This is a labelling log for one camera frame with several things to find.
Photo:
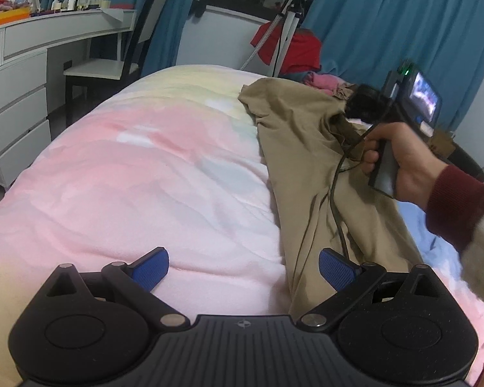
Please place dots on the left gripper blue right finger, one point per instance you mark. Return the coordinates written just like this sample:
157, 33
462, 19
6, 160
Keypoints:
343, 274

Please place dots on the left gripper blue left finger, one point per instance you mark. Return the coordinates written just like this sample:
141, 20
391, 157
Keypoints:
149, 270

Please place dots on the tan brown t-shirt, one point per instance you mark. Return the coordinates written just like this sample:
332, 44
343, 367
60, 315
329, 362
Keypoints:
321, 200

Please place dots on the dark red sleeve forearm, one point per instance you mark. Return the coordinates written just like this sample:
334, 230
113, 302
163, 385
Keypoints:
455, 212

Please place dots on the pile of mixed clothes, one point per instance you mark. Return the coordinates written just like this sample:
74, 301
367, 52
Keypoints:
329, 84

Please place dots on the person's right hand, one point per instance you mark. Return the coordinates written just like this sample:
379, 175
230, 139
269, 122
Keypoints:
418, 168

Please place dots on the brown paper bag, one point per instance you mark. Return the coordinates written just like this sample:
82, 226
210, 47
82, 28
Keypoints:
442, 146

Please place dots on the blue curtain right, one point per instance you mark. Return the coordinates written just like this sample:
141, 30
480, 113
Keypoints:
362, 40

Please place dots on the red garment on tripod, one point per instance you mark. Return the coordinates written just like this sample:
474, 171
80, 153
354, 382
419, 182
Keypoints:
303, 54

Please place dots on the pastel tie-dye bed duvet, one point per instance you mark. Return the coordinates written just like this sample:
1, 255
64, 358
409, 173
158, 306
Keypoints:
171, 161

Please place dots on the white dresser desk with drawers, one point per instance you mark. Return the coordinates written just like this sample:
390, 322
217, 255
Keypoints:
24, 44

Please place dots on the orange box on dresser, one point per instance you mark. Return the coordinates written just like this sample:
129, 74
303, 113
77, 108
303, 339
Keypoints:
14, 15

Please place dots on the silver camera tripod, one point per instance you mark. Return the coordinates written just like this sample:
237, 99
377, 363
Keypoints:
289, 16

